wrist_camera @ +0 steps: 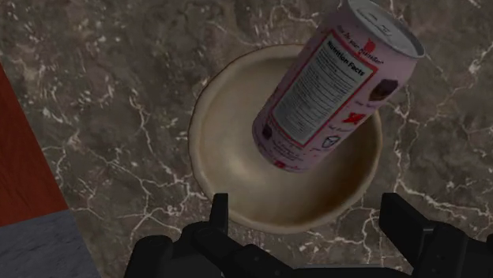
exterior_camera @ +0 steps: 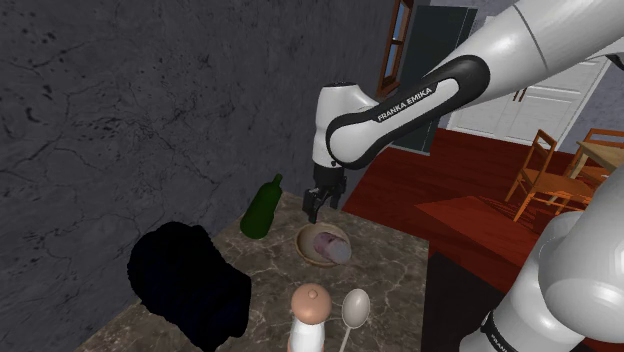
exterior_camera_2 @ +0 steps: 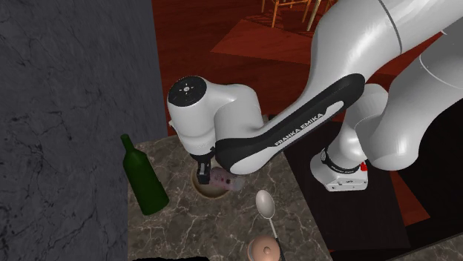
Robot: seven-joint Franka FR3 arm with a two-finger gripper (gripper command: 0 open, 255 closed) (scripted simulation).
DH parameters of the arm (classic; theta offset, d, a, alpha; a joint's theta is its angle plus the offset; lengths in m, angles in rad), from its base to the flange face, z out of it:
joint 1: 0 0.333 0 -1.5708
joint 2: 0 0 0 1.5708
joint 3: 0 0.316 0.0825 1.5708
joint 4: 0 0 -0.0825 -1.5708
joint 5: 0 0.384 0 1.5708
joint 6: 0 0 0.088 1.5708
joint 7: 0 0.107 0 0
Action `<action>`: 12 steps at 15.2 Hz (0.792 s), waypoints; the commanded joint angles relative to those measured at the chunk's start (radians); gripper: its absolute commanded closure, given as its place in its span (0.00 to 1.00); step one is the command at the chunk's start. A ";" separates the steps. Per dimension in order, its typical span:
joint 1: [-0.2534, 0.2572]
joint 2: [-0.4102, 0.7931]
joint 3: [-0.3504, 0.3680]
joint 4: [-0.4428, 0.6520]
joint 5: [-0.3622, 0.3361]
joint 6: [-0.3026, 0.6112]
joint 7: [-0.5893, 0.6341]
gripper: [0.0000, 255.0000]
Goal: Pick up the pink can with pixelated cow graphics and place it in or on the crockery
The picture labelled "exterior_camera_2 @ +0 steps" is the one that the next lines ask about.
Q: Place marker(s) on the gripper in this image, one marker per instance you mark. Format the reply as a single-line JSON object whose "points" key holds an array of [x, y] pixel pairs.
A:
{"points": [[202, 158]]}

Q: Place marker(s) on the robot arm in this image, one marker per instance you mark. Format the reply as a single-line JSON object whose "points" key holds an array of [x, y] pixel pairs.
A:
{"points": [[361, 47]]}

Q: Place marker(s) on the tan round bowl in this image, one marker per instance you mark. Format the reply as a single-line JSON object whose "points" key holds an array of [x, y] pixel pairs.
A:
{"points": [[213, 192]]}

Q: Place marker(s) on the dark green glass bottle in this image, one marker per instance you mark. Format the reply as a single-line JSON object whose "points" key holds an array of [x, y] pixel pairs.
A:
{"points": [[144, 180]]}

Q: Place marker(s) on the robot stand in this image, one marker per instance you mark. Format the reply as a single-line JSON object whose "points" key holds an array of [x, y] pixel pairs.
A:
{"points": [[347, 217]]}

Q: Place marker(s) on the wooden chair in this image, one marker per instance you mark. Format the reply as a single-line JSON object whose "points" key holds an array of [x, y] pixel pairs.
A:
{"points": [[289, 9]]}

